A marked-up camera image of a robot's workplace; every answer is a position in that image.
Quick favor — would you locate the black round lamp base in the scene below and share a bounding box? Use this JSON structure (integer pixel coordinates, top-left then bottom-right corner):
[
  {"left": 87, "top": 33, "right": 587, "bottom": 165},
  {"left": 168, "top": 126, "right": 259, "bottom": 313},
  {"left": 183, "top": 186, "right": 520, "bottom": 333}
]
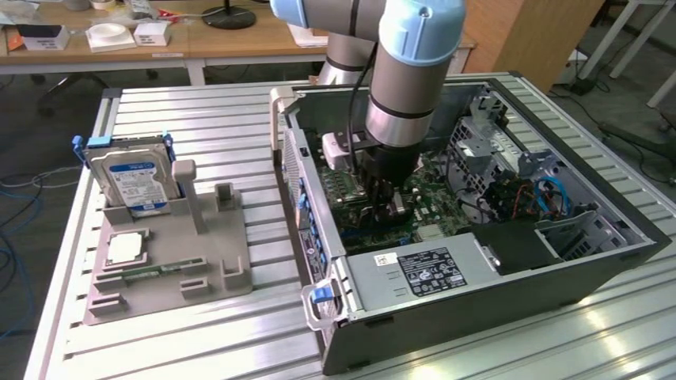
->
[{"left": 201, "top": 0, "right": 257, "bottom": 30}]

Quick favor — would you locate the white box red button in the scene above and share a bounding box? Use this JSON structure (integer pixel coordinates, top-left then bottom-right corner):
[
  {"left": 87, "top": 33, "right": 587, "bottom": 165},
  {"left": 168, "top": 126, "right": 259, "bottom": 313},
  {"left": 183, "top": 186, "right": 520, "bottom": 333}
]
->
[{"left": 563, "top": 49, "right": 591, "bottom": 86}]

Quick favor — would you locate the white paper stack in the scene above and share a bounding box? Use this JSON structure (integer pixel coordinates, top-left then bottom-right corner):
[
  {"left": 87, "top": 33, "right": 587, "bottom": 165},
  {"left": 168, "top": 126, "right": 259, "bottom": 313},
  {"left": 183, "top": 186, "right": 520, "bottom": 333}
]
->
[{"left": 287, "top": 24, "right": 332, "bottom": 48}]

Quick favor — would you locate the small white labelled box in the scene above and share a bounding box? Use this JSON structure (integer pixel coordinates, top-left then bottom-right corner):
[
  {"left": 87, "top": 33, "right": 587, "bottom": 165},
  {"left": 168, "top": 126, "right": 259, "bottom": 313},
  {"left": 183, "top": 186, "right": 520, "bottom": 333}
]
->
[{"left": 132, "top": 21, "right": 173, "bottom": 47}]

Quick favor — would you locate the open black PC case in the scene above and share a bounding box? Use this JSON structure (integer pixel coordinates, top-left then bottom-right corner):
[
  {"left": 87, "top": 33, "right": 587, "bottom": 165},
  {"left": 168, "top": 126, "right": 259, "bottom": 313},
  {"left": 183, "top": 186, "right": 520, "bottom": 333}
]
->
[{"left": 268, "top": 77, "right": 673, "bottom": 376}]

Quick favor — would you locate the white box black top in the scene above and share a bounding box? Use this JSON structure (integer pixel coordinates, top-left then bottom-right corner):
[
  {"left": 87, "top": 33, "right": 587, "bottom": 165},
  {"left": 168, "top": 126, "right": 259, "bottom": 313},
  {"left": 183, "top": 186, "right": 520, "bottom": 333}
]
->
[{"left": 13, "top": 24, "right": 71, "bottom": 51}]

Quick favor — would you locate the hard disk in blue caddy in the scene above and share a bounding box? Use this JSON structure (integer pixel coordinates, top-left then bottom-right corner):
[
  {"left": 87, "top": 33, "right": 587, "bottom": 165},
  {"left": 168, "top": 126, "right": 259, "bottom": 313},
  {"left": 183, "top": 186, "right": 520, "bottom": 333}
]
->
[{"left": 71, "top": 128, "right": 179, "bottom": 218}]

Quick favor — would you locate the blue floor cable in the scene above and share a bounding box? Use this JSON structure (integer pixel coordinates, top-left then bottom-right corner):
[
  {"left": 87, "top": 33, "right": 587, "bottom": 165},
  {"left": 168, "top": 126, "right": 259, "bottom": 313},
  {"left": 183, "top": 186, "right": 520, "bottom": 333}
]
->
[{"left": 0, "top": 189, "right": 47, "bottom": 341}]

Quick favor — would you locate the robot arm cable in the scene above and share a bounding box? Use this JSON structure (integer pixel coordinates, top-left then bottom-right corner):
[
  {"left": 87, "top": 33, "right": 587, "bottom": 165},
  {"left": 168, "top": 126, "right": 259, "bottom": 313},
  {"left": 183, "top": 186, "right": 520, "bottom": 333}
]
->
[{"left": 345, "top": 46, "right": 379, "bottom": 176}]

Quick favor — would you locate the blue wire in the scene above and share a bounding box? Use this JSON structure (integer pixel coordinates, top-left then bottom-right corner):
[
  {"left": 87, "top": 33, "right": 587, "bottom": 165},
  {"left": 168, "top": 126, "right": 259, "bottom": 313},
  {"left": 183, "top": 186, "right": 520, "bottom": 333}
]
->
[{"left": 532, "top": 176, "right": 575, "bottom": 217}]

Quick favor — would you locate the white square tray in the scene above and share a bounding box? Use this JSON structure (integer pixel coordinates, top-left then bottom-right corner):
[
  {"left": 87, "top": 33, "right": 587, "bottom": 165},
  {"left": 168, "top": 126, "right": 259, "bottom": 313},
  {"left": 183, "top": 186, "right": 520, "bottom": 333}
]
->
[{"left": 84, "top": 22, "right": 137, "bottom": 53}]

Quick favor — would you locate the grey floor cable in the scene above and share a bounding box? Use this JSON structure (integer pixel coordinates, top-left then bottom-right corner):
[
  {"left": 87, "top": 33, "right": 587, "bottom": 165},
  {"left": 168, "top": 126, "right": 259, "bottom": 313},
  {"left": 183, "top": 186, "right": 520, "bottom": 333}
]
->
[{"left": 0, "top": 165, "right": 85, "bottom": 189}]

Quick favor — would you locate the green RAM stick on rack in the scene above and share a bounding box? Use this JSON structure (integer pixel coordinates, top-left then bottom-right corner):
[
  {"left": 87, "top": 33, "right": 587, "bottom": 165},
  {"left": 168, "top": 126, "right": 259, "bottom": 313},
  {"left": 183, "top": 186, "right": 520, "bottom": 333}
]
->
[{"left": 120, "top": 263, "right": 205, "bottom": 280}]

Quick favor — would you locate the white table frame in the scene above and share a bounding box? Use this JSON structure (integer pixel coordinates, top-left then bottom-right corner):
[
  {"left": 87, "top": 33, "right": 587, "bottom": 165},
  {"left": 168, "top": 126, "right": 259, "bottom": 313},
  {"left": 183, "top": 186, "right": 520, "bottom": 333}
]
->
[{"left": 577, "top": 0, "right": 676, "bottom": 108}]

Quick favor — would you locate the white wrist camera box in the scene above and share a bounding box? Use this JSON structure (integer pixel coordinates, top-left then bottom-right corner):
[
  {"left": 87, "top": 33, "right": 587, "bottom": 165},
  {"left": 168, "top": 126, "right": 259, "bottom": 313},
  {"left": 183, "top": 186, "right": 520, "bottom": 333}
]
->
[{"left": 320, "top": 131, "right": 367, "bottom": 174}]

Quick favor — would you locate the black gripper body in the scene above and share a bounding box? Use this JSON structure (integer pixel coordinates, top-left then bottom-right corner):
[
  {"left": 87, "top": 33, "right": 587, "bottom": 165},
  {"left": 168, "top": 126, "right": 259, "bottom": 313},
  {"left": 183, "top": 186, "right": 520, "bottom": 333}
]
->
[{"left": 361, "top": 142, "right": 423, "bottom": 191}]

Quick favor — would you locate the black floor stand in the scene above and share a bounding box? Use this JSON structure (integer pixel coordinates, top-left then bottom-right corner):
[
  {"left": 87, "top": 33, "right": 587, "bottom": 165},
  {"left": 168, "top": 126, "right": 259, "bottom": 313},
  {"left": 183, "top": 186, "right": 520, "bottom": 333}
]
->
[{"left": 599, "top": 122, "right": 676, "bottom": 155}]

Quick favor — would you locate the wooden desk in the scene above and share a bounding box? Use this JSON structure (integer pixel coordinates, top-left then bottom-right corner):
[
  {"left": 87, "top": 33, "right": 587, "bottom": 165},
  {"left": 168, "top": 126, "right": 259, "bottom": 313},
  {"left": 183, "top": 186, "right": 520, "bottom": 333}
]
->
[{"left": 0, "top": 0, "right": 476, "bottom": 86}]

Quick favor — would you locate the grey power supply unit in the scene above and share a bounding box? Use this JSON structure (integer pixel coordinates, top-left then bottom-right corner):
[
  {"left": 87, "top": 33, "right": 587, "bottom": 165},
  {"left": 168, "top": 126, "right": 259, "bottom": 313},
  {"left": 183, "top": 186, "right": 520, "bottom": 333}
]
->
[{"left": 345, "top": 232, "right": 500, "bottom": 314}]

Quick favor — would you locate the wooden cabinet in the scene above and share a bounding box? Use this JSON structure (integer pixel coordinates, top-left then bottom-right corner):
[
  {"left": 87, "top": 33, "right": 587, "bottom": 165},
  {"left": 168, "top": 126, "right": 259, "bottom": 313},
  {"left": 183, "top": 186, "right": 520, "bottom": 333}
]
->
[{"left": 459, "top": 0, "right": 607, "bottom": 94}]

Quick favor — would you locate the silver packet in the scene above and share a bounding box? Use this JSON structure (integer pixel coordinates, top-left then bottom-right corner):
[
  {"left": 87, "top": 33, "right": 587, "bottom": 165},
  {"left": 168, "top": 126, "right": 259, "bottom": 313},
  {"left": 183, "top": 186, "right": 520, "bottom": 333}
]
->
[{"left": 129, "top": 0, "right": 160, "bottom": 21}]

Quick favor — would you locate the silver CPU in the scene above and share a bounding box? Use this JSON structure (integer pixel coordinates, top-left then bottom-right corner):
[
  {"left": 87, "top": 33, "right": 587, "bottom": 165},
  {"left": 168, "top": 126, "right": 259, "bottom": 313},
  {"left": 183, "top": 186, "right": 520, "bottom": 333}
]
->
[{"left": 104, "top": 233, "right": 152, "bottom": 267}]

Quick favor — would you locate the black chair base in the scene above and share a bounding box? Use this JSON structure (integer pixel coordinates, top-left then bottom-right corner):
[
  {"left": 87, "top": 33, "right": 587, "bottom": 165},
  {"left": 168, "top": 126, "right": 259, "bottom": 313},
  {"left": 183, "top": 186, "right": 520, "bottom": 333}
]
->
[{"left": 31, "top": 70, "right": 107, "bottom": 118}]

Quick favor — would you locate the silver disk bay cage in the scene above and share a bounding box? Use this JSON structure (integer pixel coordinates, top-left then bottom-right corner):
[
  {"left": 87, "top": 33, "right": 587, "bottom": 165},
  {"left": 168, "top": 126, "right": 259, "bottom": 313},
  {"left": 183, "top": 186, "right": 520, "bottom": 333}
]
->
[{"left": 448, "top": 116, "right": 524, "bottom": 199}]

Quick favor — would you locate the grey parts rack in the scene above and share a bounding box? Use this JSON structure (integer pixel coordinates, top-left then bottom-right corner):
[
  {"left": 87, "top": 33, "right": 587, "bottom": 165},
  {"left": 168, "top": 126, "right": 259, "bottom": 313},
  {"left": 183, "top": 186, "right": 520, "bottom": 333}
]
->
[{"left": 83, "top": 159, "right": 253, "bottom": 326}]

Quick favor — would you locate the graphics card with silver bracket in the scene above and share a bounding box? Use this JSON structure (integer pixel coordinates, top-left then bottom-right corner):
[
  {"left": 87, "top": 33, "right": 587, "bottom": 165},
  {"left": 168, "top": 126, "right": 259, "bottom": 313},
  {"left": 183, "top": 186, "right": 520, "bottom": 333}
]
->
[{"left": 337, "top": 188, "right": 419, "bottom": 237}]

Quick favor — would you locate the small disk bay bracket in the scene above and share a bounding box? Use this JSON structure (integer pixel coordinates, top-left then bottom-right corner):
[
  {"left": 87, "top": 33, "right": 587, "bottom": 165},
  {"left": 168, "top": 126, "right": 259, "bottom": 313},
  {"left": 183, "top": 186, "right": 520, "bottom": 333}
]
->
[{"left": 533, "top": 209, "right": 633, "bottom": 262}]

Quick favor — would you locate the green motherboard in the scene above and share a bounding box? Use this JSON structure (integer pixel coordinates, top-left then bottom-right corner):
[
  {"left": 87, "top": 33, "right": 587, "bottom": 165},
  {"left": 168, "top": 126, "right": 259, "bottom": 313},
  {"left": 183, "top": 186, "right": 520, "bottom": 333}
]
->
[{"left": 316, "top": 144, "right": 476, "bottom": 257}]

